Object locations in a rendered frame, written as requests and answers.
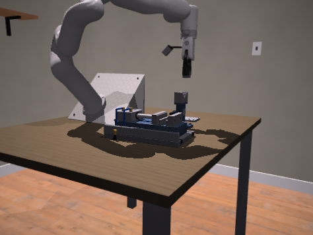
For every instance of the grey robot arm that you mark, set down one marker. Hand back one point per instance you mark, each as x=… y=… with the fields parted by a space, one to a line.
x=67 y=39

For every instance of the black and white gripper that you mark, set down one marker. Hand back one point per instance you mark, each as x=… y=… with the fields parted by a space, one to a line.
x=188 y=50

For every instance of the light grey flat bar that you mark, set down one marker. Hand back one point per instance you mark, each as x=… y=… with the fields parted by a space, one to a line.
x=163 y=120

